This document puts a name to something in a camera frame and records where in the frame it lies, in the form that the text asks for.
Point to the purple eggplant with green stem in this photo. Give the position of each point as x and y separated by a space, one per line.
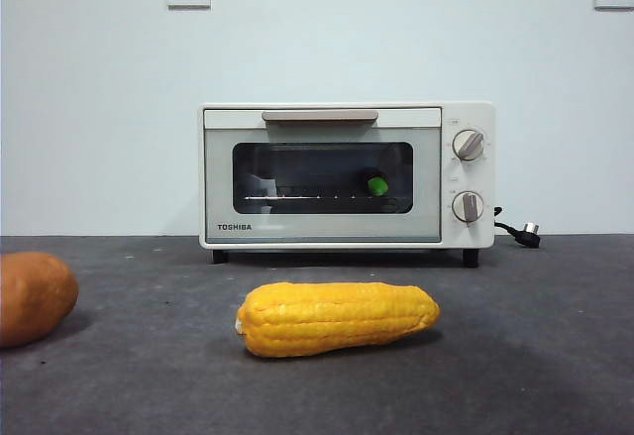
377 186

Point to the cream oven knob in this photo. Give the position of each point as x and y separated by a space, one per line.
468 145
466 206

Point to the cream toaster oven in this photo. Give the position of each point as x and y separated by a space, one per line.
470 177

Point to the yellow corn cob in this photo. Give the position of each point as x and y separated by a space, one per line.
337 321

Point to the orange sweet potato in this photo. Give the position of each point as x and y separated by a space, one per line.
30 296

